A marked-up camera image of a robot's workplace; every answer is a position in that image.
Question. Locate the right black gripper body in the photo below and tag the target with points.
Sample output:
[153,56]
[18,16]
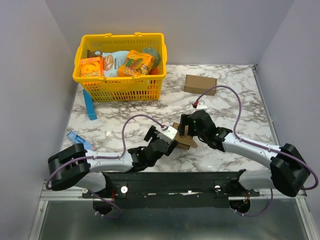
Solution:
[191,124]

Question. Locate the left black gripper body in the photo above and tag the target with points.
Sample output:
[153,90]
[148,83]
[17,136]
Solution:
[171,145]

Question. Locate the brown cardboard box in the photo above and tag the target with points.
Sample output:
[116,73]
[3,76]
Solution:
[185,142]
[198,84]

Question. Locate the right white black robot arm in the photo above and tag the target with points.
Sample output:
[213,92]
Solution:
[285,170]

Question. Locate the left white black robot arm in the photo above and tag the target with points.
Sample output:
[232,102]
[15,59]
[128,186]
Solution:
[76,166]

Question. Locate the tall blue box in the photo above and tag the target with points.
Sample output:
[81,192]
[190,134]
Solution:
[89,104]

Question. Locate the small blue flat box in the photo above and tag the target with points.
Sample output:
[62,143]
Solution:
[75,138]

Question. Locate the orange Daddy snack box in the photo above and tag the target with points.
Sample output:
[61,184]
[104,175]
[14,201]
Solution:
[92,67]

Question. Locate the small orange fruit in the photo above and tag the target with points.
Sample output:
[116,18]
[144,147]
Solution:
[154,71]

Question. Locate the yellow plastic shopping basket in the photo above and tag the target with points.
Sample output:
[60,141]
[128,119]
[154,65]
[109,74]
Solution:
[133,88]

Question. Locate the orange candy bag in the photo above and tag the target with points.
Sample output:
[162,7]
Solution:
[136,64]

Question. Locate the green round melon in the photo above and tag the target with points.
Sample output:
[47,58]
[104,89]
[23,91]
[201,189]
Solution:
[154,53]

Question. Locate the light blue chips bag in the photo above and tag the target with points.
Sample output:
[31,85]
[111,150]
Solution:
[112,61]

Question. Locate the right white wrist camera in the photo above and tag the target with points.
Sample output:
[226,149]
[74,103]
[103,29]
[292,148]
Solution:
[199,105]

